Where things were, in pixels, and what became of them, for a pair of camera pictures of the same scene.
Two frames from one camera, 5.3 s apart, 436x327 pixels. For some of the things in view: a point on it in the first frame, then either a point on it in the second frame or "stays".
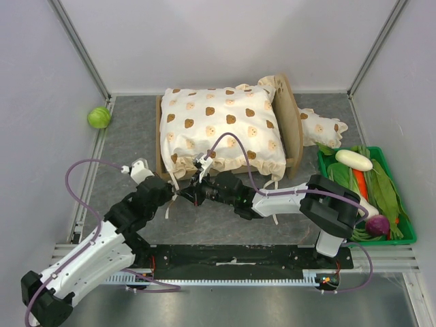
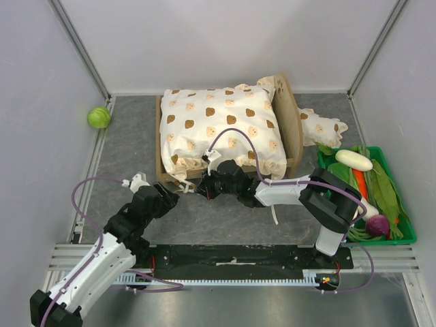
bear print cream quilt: x=193 y=120 stays
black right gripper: x=194 y=192 to x=207 y=184
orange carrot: x=361 y=177 stays
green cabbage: x=99 y=116 stays
